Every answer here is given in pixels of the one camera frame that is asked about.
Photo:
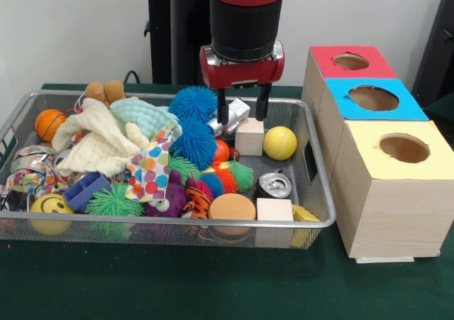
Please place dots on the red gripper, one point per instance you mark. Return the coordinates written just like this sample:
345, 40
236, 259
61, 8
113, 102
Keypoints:
241, 74

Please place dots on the blue fuzzy toy with eyes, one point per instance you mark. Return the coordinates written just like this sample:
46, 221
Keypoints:
193, 103

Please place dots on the polka dot cloth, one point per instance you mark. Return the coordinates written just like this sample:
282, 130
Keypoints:
149, 172

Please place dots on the brown plush toy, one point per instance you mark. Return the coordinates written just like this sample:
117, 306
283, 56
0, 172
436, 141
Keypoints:
105, 91

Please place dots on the cream knitted cloth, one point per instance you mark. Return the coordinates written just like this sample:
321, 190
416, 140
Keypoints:
96, 146

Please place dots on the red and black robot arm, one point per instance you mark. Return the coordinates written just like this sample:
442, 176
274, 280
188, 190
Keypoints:
245, 15

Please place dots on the clear mesh bin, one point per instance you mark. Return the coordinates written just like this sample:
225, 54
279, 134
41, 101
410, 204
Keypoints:
177, 232

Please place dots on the wooden box with three holes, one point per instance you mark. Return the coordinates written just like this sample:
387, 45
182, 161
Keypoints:
390, 206

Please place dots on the plain yellow ball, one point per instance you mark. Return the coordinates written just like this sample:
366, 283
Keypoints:
280, 142

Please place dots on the mint green knitted cloth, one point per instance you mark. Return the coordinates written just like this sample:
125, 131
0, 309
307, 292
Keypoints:
142, 116

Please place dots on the purple spiky ball with eyes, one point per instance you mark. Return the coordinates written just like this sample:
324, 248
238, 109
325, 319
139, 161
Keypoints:
167, 203

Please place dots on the green spiky ball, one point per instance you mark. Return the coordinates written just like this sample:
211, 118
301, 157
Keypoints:
113, 203

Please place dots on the small orange basketball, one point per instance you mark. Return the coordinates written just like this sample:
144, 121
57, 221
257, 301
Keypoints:
50, 125

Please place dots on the black chair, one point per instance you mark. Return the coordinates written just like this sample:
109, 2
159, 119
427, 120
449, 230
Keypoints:
440, 50

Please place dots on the yellow smiley ball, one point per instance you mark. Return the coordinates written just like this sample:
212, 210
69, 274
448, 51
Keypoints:
51, 213

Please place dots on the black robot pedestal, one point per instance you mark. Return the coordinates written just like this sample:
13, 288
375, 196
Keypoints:
177, 36

